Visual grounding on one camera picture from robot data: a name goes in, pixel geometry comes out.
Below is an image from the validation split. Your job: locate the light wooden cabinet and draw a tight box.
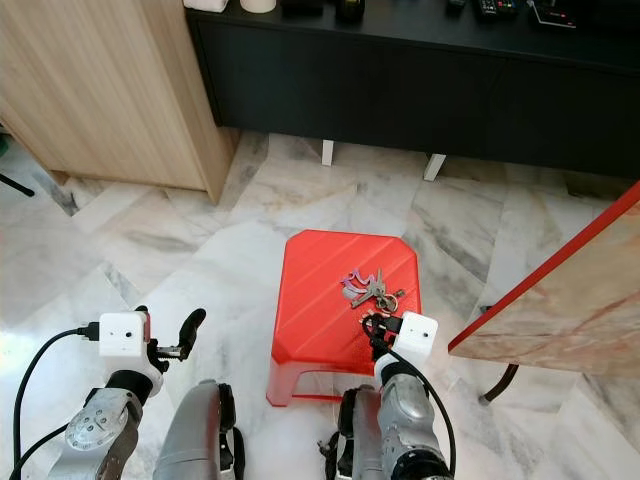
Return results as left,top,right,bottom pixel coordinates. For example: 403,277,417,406
0,0,241,204

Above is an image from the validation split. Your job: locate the black device with red mark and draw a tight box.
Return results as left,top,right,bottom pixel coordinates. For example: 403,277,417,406
528,0,579,29

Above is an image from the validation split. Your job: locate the black remote control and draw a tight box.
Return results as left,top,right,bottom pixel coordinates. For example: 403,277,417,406
475,0,516,21

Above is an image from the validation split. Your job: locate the black low sideboard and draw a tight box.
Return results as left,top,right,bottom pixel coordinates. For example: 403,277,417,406
185,0,640,181

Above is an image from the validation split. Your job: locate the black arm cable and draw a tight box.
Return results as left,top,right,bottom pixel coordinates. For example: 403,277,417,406
12,323,102,480
390,345,459,477

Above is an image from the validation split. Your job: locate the marble pattern board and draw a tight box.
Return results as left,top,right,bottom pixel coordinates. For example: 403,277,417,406
448,180,640,379

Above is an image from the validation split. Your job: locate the silver right robot leg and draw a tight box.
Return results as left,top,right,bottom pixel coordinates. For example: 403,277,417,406
322,385,391,480

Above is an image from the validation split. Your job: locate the silver left robot leg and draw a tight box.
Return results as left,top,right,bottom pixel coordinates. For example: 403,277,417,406
155,380,245,480

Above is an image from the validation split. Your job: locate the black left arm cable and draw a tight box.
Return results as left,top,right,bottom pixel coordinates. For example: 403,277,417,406
12,323,102,480

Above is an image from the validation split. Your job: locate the silver robot leg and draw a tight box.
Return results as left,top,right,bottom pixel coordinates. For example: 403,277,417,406
155,380,245,480
322,385,391,480

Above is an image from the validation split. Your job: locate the black tape dispenser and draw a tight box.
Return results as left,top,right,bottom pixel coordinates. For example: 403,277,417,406
335,0,366,24

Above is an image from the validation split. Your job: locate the red plastic stool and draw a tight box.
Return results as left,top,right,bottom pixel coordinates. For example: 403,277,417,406
266,230,421,406

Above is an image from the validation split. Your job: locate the black board stand leg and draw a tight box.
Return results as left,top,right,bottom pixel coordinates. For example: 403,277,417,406
480,363,521,403

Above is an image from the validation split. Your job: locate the black box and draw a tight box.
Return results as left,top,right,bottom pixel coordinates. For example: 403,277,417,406
282,0,323,18

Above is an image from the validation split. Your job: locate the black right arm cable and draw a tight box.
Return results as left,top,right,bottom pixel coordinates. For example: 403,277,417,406
390,345,459,477

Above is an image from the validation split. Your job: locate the key bunch with purple tag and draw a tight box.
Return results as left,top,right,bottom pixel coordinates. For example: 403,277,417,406
340,268,406,311

